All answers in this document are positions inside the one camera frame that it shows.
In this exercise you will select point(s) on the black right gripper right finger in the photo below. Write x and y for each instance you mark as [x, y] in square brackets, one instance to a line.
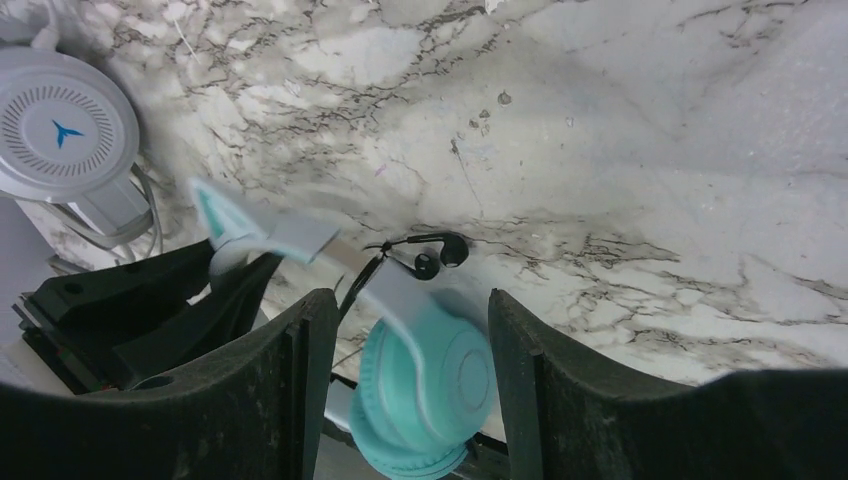
[569, 412]

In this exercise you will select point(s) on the teal cat-ear headphones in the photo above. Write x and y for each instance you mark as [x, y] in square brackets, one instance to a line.
[426, 378]

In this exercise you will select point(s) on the black wired earbuds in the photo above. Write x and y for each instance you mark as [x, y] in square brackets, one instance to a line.
[426, 265]

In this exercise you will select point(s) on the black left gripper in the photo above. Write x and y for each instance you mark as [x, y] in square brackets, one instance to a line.
[81, 326]

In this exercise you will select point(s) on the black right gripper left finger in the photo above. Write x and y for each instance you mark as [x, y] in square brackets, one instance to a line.
[251, 409]

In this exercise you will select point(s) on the white grey over-ear headphones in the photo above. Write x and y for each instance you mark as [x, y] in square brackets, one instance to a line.
[70, 139]

